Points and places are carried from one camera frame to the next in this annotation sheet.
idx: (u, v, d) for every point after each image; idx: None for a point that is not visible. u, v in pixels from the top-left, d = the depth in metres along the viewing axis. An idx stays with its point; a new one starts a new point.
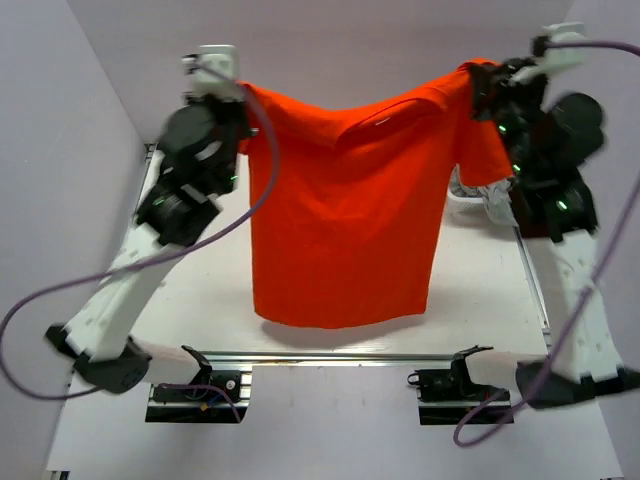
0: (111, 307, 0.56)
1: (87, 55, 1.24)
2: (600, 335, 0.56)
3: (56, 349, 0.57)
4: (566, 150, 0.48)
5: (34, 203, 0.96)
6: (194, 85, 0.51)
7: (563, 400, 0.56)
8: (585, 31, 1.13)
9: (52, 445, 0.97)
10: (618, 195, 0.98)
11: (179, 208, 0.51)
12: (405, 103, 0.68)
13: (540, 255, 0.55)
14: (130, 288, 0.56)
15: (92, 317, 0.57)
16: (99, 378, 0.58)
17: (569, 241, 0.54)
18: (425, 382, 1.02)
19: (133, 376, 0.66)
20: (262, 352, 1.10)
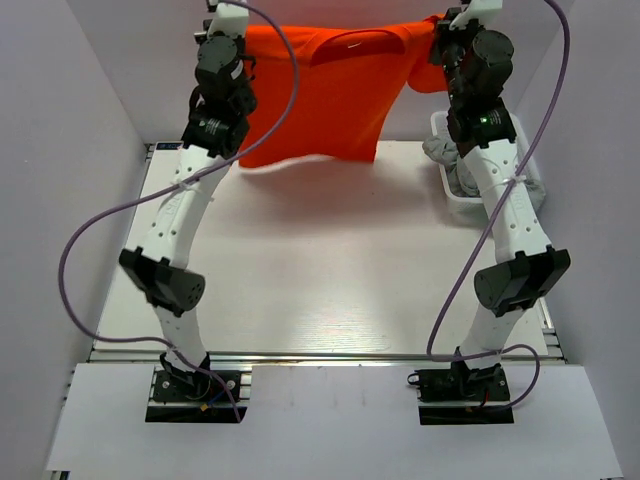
0: (177, 218, 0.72)
1: (86, 54, 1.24)
2: (528, 220, 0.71)
3: (131, 267, 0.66)
4: (484, 76, 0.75)
5: (31, 203, 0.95)
6: (218, 22, 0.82)
7: (508, 280, 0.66)
8: (590, 30, 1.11)
9: (52, 445, 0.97)
10: (617, 196, 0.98)
11: (218, 126, 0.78)
12: (373, 32, 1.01)
13: (480, 166, 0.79)
14: (193, 195, 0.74)
15: (160, 229, 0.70)
16: (179, 279, 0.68)
17: (494, 144, 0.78)
18: (425, 382, 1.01)
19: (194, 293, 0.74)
20: (263, 352, 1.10)
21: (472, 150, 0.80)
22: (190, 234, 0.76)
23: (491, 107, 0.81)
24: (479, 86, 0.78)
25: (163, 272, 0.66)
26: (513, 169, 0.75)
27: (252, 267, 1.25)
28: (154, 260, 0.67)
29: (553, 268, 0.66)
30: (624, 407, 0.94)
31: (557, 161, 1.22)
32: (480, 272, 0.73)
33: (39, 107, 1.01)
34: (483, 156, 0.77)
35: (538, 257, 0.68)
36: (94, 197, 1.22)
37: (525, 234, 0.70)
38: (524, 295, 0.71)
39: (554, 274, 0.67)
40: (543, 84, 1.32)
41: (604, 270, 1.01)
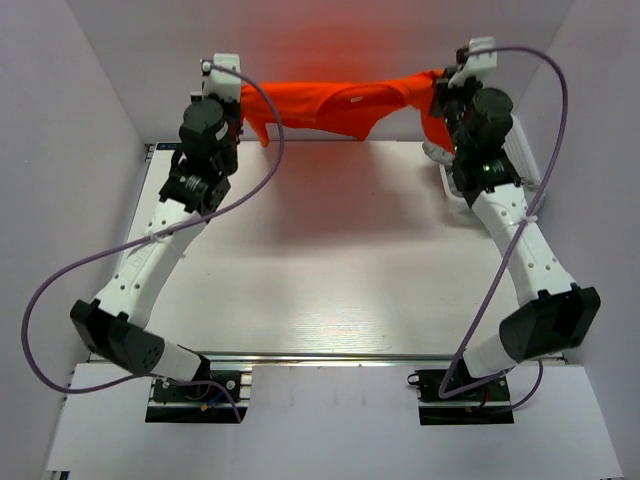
0: (141, 272, 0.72)
1: (85, 54, 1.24)
2: (546, 258, 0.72)
3: (83, 322, 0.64)
4: (486, 125, 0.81)
5: (30, 203, 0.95)
6: (212, 83, 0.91)
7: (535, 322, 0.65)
8: (591, 30, 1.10)
9: (52, 446, 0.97)
10: (617, 197, 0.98)
11: (198, 183, 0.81)
12: (374, 88, 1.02)
13: (488, 211, 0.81)
14: (161, 250, 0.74)
15: (123, 282, 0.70)
16: (132, 342, 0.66)
17: (501, 190, 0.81)
18: (425, 382, 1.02)
19: (150, 353, 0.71)
20: (264, 352, 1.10)
21: (479, 197, 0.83)
22: (154, 288, 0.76)
23: (496, 155, 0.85)
24: (483, 136, 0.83)
25: (118, 330, 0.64)
26: (523, 211, 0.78)
27: (251, 266, 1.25)
28: (111, 315, 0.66)
29: (582, 309, 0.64)
30: (625, 407, 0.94)
31: (557, 162, 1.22)
32: (504, 322, 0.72)
33: (40, 106, 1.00)
34: (488, 201, 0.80)
35: (562, 295, 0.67)
36: (94, 197, 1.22)
37: (544, 271, 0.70)
38: (555, 344, 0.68)
39: (585, 317, 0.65)
40: (543, 85, 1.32)
41: (605, 271, 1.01)
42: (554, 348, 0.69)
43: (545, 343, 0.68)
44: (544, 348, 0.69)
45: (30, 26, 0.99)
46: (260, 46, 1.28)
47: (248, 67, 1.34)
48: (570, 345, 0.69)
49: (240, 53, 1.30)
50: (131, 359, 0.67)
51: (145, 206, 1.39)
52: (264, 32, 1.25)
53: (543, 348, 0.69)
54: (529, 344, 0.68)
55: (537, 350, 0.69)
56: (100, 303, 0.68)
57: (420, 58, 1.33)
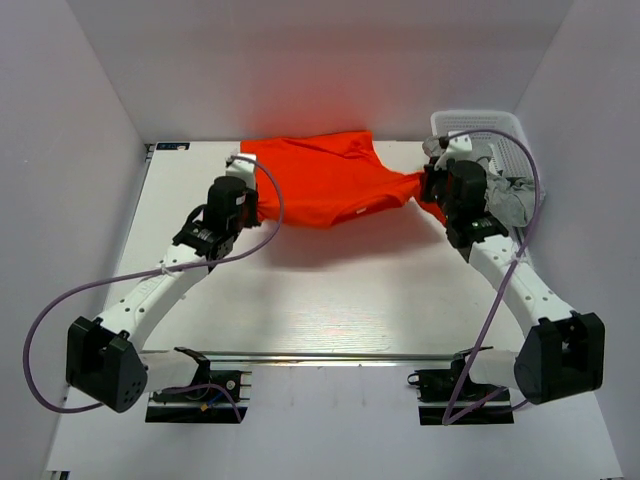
0: (148, 298, 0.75)
1: (86, 55, 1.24)
2: (541, 290, 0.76)
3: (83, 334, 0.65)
4: (465, 190, 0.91)
5: (30, 203, 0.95)
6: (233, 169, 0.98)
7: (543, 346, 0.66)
8: (590, 30, 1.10)
9: (52, 446, 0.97)
10: (617, 197, 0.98)
11: (210, 236, 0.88)
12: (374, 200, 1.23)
13: (483, 259, 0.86)
14: (170, 282, 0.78)
15: (128, 306, 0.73)
16: (127, 361, 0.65)
17: (490, 240, 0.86)
18: (425, 382, 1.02)
19: (132, 392, 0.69)
20: (265, 352, 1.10)
21: (472, 247, 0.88)
22: (155, 318, 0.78)
23: (482, 216, 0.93)
24: (463, 198, 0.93)
25: (121, 340, 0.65)
26: (512, 254, 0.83)
27: (250, 269, 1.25)
28: (112, 334, 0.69)
29: (587, 331, 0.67)
30: (623, 407, 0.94)
31: (557, 161, 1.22)
32: (521, 366, 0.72)
33: (40, 105, 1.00)
34: (482, 250, 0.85)
35: (565, 324, 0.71)
36: (94, 198, 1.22)
37: (542, 302, 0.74)
38: (575, 381, 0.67)
39: (592, 340, 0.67)
40: (542, 85, 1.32)
41: (604, 271, 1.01)
42: (575, 388, 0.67)
43: (563, 378, 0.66)
44: (565, 387, 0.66)
45: (30, 26, 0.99)
46: (260, 47, 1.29)
47: (248, 67, 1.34)
48: (590, 383, 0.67)
49: (240, 53, 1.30)
50: (115, 386, 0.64)
51: (144, 206, 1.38)
52: (264, 33, 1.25)
53: (564, 387, 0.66)
54: (549, 379, 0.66)
55: (557, 389, 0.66)
56: (103, 322, 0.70)
57: (419, 59, 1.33)
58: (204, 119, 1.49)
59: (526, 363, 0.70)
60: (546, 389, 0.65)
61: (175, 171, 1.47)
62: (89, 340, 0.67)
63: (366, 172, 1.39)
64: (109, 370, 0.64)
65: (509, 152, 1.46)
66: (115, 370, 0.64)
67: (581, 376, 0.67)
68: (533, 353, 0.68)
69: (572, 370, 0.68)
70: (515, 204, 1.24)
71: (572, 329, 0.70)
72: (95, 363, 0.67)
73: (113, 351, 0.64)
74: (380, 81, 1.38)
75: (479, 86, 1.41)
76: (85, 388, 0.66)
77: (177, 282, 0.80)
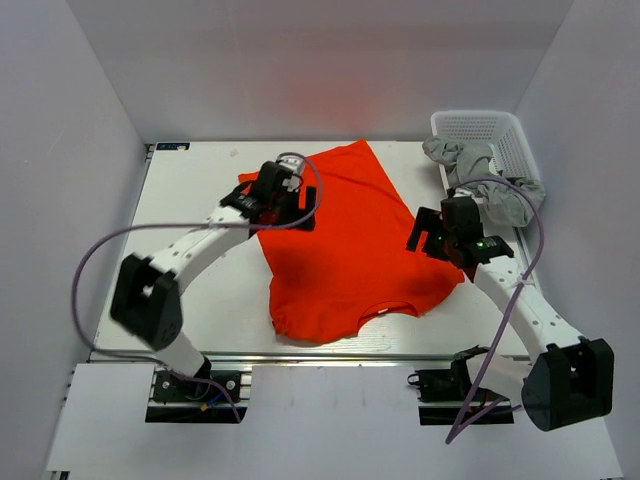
0: (196, 246, 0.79)
1: (85, 54, 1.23)
2: (551, 316, 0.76)
3: (135, 271, 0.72)
4: (457, 212, 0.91)
5: (30, 203, 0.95)
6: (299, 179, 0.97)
7: (555, 378, 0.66)
8: (590, 29, 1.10)
9: (52, 446, 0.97)
10: (617, 196, 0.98)
11: (254, 203, 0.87)
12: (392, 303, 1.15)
13: (489, 282, 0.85)
14: (215, 236, 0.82)
15: (178, 251, 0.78)
16: (170, 299, 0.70)
17: (495, 261, 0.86)
18: (425, 382, 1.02)
19: (169, 331, 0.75)
20: (263, 353, 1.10)
21: (478, 268, 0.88)
22: (200, 267, 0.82)
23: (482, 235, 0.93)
24: (458, 222, 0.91)
25: (168, 279, 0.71)
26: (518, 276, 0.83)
27: (246, 270, 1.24)
28: (161, 271, 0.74)
29: (596, 358, 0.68)
30: (624, 407, 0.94)
31: (556, 161, 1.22)
32: (527, 387, 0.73)
33: (40, 105, 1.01)
34: (487, 271, 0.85)
35: (574, 350, 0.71)
36: (95, 199, 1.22)
37: (550, 328, 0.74)
38: (584, 407, 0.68)
39: (601, 365, 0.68)
40: (543, 83, 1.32)
41: (605, 271, 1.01)
42: (583, 414, 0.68)
43: (574, 406, 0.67)
44: (574, 414, 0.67)
45: (29, 26, 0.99)
46: (260, 48, 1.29)
47: (247, 68, 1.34)
48: (598, 409, 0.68)
49: (240, 54, 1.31)
50: (152, 325, 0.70)
51: (145, 206, 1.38)
52: (264, 33, 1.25)
53: (573, 415, 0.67)
54: (561, 408, 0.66)
55: (567, 416, 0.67)
56: (152, 260, 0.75)
57: (419, 58, 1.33)
58: (205, 119, 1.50)
59: (534, 388, 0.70)
60: (554, 418, 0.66)
61: (175, 171, 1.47)
62: (139, 275, 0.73)
63: (372, 202, 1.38)
64: (151, 307, 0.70)
65: (509, 152, 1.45)
66: (158, 310, 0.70)
67: (591, 402, 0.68)
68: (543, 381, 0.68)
69: (582, 396, 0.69)
70: (515, 203, 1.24)
71: (580, 355, 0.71)
72: (138, 302, 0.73)
73: (157, 288, 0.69)
74: (380, 80, 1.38)
75: (479, 86, 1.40)
76: (127, 323, 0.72)
77: (221, 237, 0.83)
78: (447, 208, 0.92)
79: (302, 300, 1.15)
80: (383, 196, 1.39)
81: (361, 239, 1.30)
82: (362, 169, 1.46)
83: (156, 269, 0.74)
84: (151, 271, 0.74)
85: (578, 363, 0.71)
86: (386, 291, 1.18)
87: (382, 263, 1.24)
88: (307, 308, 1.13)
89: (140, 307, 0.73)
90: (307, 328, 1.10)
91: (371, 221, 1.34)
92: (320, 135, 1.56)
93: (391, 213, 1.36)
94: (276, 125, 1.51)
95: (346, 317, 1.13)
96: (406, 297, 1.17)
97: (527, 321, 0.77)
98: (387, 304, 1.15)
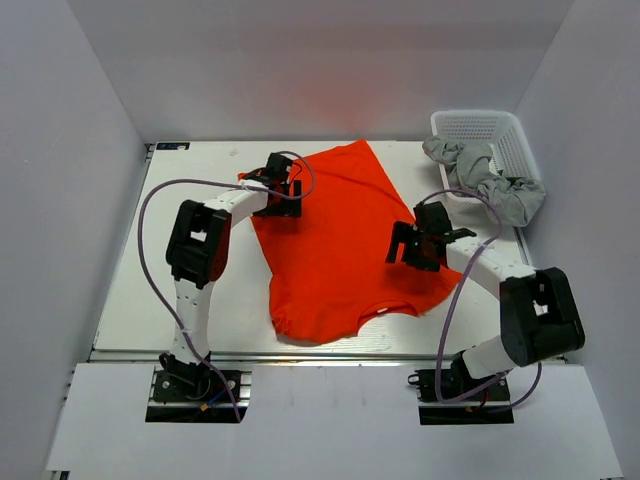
0: (236, 200, 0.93)
1: (85, 54, 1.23)
2: (508, 260, 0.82)
3: (194, 208, 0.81)
4: (428, 214, 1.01)
5: (31, 204, 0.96)
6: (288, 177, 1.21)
7: (518, 304, 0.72)
8: (590, 30, 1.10)
9: (52, 447, 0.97)
10: (617, 197, 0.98)
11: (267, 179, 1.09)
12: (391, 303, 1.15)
13: (458, 257, 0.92)
14: (248, 194, 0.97)
15: (222, 201, 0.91)
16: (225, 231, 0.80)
17: (461, 240, 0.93)
18: (425, 382, 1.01)
19: (217, 267, 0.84)
20: (264, 353, 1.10)
21: (448, 250, 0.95)
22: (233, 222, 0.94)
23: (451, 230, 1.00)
24: (429, 221, 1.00)
25: (224, 213, 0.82)
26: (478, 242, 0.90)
27: (246, 269, 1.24)
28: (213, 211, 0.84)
29: (553, 283, 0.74)
30: (624, 407, 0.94)
31: (556, 161, 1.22)
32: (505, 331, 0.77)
33: (40, 106, 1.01)
34: (453, 249, 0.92)
35: (536, 284, 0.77)
36: (95, 199, 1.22)
37: (509, 267, 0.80)
38: (557, 335, 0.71)
39: (560, 290, 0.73)
40: (542, 83, 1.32)
41: (604, 271, 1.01)
42: (558, 341, 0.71)
43: (545, 332, 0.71)
44: (548, 342, 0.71)
45: (29, 26, 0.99)
46: (260, 48, 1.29)
47: (248, 68, 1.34)
48: (571, 336, 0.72)
49: (240, 55, 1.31)
50: (208, 258, 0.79)
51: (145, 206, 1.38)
52: (264, 33, 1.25)
53: (548, 342, 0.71)
54: (532, 332, 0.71)
55: (542, 343, 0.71)
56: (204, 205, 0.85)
57: (419, 58, 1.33)
58: (205, 119, 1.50)
59: (508, 327, 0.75)
60: (529, 345, 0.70)
61: (175, 171, 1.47)
62: (196, 215, 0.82)
63: (371, 201, 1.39)
64: (209, 240, 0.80)
65: (509, 152, 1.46)
66: (217, 237, 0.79)
67: (562, 329, 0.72)
68: (511, 313, 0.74)
69: (551, 324, 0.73)
70: (516, 203, 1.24)
71: (542, 288, 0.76)
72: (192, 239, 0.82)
73: (216, 220, 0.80)
74: (379, 80, 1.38)
75: (479, 86, 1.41)
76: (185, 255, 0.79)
77: (251, 198, 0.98)
78: (420, 215, 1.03)
79: (301, 298, 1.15)
80: (383, 196, 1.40)
81: (360, 237, 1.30)
82: (362, 169, 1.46)
83: (206, 212, 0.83)
84: (203, 215, 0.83)
85: (545, 298, 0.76)
86: (386, 291, 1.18)
87: (381, 262, 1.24)
88: (306, 307, 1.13)
89: (194, 245, 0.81)
90: (306, 326, 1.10)
91: (370, 220, 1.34)
92: (320, 135, 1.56)
93: (391, 213, 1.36)
94: (276, 124, 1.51)
95: (345, 317, 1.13)
96: (407, 297, 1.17)
97: (489, 265, 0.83)
98: (387, 303, 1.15)
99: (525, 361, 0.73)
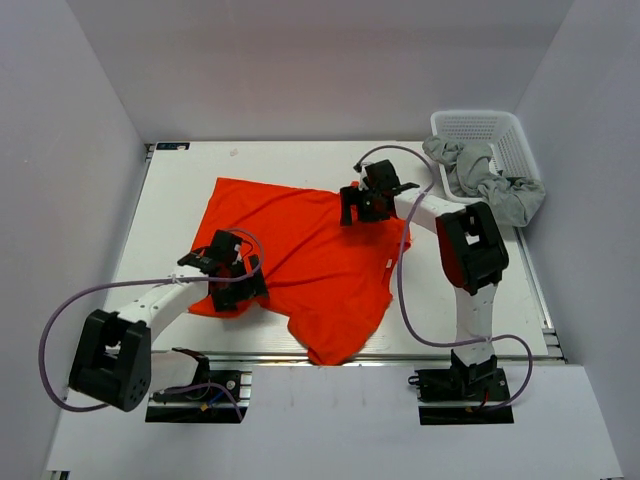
0: (161, 299, 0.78)
1: (85, 55, 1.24)
2: (440, 202, 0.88)
3: (102, 323, 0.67)
4: (376, 171, 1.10)
5: (32, 204, 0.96)
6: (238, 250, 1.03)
7: (452, 234, 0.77)
8: (590, 31, 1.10)
9: (52, 446, 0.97)
10: (617, 196, 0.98)
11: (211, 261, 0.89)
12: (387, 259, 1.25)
13: (404, 208, 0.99)
14: (181, 288, 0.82)
15: (143, 303, 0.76)
16: (140, 350, 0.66)
17: (407, 192, 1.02)
18: (425, 383, 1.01)
19: (138, 390, 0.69)
20: (263, 353, 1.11)
21: (395, 202, 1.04)
22: (163, 321, 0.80)
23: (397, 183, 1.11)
24: (377, 178, 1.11)
25: (138, 327, 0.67)
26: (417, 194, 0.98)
27: None
28: (129, 324, 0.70)
29: (477, 212, 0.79)
30: (624, 407, 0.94)
31: (556, 160, 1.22)
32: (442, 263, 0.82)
33: (40, 106, 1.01)
34: (399, 200, 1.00)
35: (466, 218, 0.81)
36: (95, 198, 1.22)
37: (444, 206, 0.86)
38: (487, 259, 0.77)
39: (486, 218, 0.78)
40: (543, 83, 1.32)
41: (604, 271, 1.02)
42: (488, 263, 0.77)
43: (476, 255, 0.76)
44: (480, 265, 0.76)
45: (30, 27, 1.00)
46: (260, 48, 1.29)
47: (247, 67, 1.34)
48: (498, 259, 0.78)
49: (240, 55, 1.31)
50: (121, 385, 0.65)
51: (144, 206, 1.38)
52: (264, 33, 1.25)
53: (481, 265, 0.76)
54: (465, 256, 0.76)
55: (476, 268, 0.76)
56: (119, 315, 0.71)
57: (419, 58, 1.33)
58: (205, 119, 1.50)
59: (446, 259, 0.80)
60: (465, 271, 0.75)
61: (175, 172, 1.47)
62: (106, 330, 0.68)
63: (287, 212, 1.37)
64: (119, 361, 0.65)
65: (509, 152, 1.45)
66: (129, 359, 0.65)
67: (491, 253, 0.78)
68: (445, 244, 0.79)
69: (481, 249, 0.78)
70: (515, 203, 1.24)
71: (472, 221, 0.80)
72: (104, 363, 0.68)
73: (129, 338, 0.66)
74: (379, 80, 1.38)
75: (479, 85, 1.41)
76: (91, 384, 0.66)
77: (186, 291, 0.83)
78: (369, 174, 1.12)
79: (331, 311, 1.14)
80: (282, 200, 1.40)
81: (299, 246, 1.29)
82: (248, 193, 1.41)
83: (121, 325, 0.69)
84: (117, 329, 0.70)
85: (474, 229, 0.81)
86: (375, 246, 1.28)
87: (341, 235, 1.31)
88: (344, 317, 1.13)
89: (104, 368, 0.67)
90: (354, 341, 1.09)
91: (287, 225, 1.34)
92: (320, 135, 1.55)
93: (307, 204, 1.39)
94: (276, 124, 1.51)
95: (372, 297, 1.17)
96: (387, 248, 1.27)
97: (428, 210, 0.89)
98: (390, 255, 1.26)
99: (462, 283, 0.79)
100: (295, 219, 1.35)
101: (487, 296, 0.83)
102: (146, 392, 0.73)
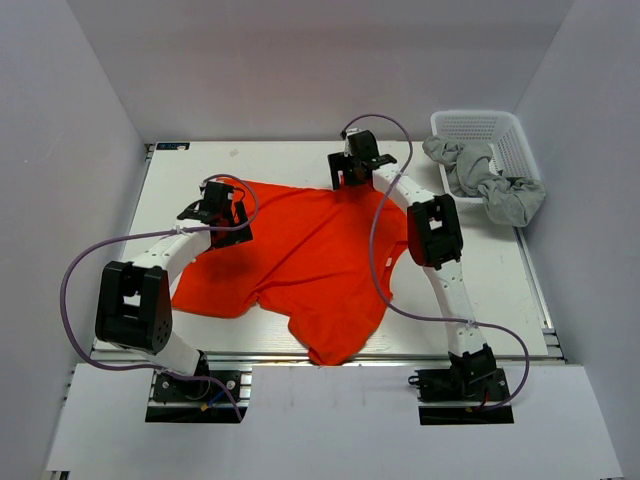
0: (171, 247, 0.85)
1: (85, 55, 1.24)
2: (412, 188, 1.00)
3: (119, 272, 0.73)
4: (358, 141, 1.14)
5: (32, 205, 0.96)
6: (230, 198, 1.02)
7: (419, 220, 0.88)
8: (590, 31, 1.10)
9: (52, 446, 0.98)
10: (616, 196, 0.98)
11: (208, 214, 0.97)
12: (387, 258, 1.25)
13: (382, 183, 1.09)
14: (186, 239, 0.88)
15: (155, 252, 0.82)
16: (161, 293, 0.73)
17: (384, 167, 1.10)
18: (425, 383, 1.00)
19: (163, 330, 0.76)
20: (263, 353, 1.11)
21: (375, 176, 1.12)
22: (173, 270, 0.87)
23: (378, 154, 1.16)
24: (358, 148, 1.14)
25: (156, 271, 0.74)
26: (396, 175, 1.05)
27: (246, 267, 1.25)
28: (146, 270, 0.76)
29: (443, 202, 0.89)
30: (624, 407, 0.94)
31: (556, 160, 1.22)
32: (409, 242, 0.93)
33: (39, 107, 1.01)
34: (378, 176, 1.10)
35: (434, 207, 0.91)
36: (95, 198, 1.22)
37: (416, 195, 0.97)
38: (445, 244, 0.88)
39: (450, 208, 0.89)
40: (543, 84, 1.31)
41: (604, 271, 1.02)
42: (446, 247, 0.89)
43: (437, 240, 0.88)
44: (439, 248, 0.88)
45: (30, 28, 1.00)
46: (259, 48, 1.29)
47: (246, 67, 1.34)
48: (454, 243, 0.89)
49: (240, 55, 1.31)
50: (147, 327, 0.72)
51: (144, 205, 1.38)
52: (263, 33, 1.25)
53: (439, 248, 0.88)
54: (427, 241, 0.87)
55: (435, 251, 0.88)
56: (134, 264, 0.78)
57: (419, 58, 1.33)
58: (205, 119, 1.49)
59: (412, 240, 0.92)
60: (425, 252, 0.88)
61: (174, 172, 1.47)
62: (123, 279, 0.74)
63: (286, 211, 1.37)
64: (143, 305, 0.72)
65: (509, 152, 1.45)
66: (152, 300, 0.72)
67: (449, 239, 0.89)
68: (413, 229, 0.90)
69: (441, 235, 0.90)
70: (515, 202, 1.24)
71: (438, 209, 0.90)
72: (127, 309, 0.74)
73: (149, 282, 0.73)
74: (379, 79, 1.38)
75: (479, 86, 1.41)
76: (118, 329, 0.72)
77: (190, 241, 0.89)
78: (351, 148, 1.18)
79: (332, 312, 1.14)
80: (282, 199, 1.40)
81: (299, 245, 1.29)
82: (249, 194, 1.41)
83: (137, 272, 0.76)
84: (134, 276, 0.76)
85: (439, 215, 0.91)
86: (375, 242, 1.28)
87: (342, 232, 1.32)
88: (345, 317, 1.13)
89: (128, 314, 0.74)
90: (355, 341, 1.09)
91: (286, 224, 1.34)
92: (320, 135, 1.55)
93: (306, 203, 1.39)
94: (276, 123, 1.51)
95: (373, 295, 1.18)
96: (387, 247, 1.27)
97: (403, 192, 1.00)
98: (390, 254, 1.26)
99: (423, 261, 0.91)
100: (296, 218, 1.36)
101: (454, 272, 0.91)
102: (168, 335, 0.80)
